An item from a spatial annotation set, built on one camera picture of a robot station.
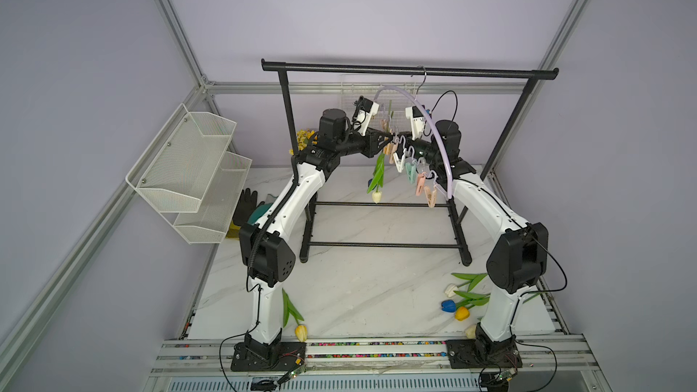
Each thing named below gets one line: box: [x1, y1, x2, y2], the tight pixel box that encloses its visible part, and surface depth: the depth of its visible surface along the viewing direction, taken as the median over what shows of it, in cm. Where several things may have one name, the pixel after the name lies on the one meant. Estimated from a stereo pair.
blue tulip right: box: [441, 290, 491, 314], surface depth 83 cm
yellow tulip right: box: [454, 306, 471, 322], surface depth 81 cm
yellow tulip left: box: [281, 287, 308, 343], surface depth 82 cm
